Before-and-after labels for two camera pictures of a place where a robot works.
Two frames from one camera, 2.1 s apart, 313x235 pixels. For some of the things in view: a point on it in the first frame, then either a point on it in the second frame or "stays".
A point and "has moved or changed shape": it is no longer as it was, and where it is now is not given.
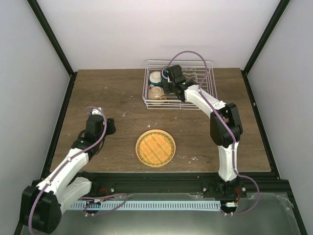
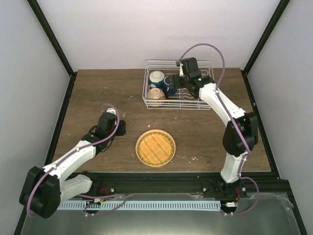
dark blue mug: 165,73 has moved or changed shape
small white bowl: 155,92 stays
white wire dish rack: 200,72 stays
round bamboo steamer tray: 155,148 stays
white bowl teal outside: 155,79 stays
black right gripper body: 167,90 -> 178,85
